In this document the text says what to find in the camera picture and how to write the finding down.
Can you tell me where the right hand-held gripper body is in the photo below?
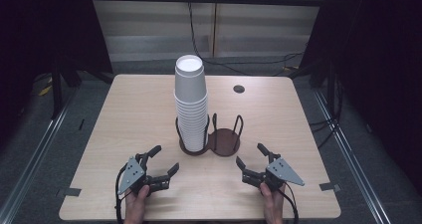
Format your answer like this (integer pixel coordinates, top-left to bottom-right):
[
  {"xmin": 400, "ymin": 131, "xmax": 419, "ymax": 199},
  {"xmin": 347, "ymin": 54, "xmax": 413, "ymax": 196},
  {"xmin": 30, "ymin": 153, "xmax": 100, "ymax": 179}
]
[{"xmin": 241, "ymin": 156, "xmax": 306, "ymax": 192}]

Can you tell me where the stack of white paper cups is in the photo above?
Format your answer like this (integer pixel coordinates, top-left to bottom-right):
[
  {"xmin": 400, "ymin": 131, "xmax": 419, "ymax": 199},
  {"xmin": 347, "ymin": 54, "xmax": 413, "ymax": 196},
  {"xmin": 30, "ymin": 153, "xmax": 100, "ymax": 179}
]
[{"xmin": 173, "ymin": 54, "xmax": 210, "ymax": 152}]

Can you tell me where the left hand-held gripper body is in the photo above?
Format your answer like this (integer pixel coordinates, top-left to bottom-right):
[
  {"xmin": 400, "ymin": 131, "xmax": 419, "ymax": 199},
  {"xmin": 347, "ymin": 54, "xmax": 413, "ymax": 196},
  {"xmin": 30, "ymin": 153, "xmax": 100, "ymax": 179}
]
[{"xmin": 116, "ymin": 153, "xmax": 171, "ymax": 197}]

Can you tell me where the dark brown wire cup holder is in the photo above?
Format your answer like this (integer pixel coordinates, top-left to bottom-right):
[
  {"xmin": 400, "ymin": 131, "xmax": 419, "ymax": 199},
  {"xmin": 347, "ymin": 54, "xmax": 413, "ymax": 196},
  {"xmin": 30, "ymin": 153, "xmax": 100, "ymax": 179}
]
[{"xmin": 174, "ymin": 112, "xmax": 245, "ymax": 158}]

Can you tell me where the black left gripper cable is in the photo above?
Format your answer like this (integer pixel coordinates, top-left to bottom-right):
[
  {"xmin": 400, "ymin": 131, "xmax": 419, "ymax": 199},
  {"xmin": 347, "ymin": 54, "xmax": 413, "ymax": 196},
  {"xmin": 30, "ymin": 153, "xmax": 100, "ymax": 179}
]
[{"xmin": 113, "ymin": 162, "xmax": 131, "ymax": 224}]

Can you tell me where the metal floor rail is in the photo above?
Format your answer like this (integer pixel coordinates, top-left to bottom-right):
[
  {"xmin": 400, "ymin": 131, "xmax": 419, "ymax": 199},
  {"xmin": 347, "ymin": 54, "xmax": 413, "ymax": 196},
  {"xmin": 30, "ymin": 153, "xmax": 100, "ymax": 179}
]
[
  {"xmin": 313, "ymin": 89, "xmax": 393, "ymax": 224},
  {"xmin": 0, "ymin": 84, "xmax": 82, "ymax": 224}
]

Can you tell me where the person's right hand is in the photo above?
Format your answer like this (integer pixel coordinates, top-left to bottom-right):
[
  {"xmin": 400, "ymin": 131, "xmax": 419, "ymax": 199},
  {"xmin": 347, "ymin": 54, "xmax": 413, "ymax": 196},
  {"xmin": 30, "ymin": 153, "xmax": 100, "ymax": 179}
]
[{"xmin": 259, "ymin": 182, "xmax": 287, "ymax": 224}]

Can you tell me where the black metal stand leg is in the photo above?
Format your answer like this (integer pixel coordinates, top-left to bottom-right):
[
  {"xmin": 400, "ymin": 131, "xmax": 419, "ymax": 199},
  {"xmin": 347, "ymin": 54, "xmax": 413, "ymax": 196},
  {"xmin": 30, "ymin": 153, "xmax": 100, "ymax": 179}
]
[
  {"xmin": 50, "ymin": 63, "xmax": 65, "ymax": 120},
  {"xmin": 325, "ymin": 60, "xmax": 336, "ymax": 119}
]

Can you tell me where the dark curtain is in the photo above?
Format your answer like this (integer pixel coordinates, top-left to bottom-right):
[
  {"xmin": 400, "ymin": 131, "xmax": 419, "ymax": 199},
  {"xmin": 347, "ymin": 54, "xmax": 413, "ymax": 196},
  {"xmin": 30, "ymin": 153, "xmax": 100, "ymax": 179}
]
[
  {"xmin": 298, "ymin": 0, "xmax": 422, "ymax": 197},
  {"xmin": 0, "ymin": 0, "xmax": 114, "ymax": 148}
]

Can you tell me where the bundle of black floor cables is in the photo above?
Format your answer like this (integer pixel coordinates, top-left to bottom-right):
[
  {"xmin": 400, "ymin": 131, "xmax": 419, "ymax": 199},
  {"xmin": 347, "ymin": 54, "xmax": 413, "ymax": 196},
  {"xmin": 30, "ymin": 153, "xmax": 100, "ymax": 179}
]
[{"xmin": 308, "ymin": 79, "xmax": 345, "ymax": 149}]

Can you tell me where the long black hanging cable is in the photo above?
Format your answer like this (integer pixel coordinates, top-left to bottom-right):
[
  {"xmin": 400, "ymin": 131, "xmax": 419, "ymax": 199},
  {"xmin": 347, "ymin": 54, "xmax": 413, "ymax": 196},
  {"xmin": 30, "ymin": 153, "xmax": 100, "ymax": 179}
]
[{"xmin": 186, "ymin": 1, "xmax": 305, "ymax": 78}]

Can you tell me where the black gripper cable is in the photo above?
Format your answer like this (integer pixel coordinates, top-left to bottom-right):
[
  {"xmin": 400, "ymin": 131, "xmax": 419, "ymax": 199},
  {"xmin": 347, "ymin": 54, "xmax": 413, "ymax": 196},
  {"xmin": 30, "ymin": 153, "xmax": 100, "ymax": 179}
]
[
  {"xmin": 113, "ymin": 162, "xmax": 131, "ymax": 224},
  {"xmin": 278, "ymin": 181, "xmax": 300, "ymax": 224}
]

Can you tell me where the yellow floor tape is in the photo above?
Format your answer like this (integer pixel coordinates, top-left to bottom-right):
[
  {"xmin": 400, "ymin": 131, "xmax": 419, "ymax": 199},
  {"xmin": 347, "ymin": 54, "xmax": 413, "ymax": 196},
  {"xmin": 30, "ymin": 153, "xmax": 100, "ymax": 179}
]
[{"xmin": 37, "ymin": 84, "xmax": 54, "ymax": 98}]

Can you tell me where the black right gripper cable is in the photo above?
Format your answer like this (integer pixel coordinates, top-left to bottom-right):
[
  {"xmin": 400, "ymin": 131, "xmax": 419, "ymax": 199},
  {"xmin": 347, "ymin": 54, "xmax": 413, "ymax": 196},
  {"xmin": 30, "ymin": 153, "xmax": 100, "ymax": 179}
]
[{"xmin": 278, "ymin": 181, "xmax": 300, "ymax": 224}]

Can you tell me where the person's left hand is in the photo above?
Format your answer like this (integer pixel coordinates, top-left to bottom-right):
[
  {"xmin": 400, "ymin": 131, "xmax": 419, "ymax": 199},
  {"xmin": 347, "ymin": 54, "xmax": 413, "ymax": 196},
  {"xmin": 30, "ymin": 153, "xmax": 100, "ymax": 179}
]
[{"xmin": 123, "ymin": 184, "xmax": 151, "ymax": 224}]

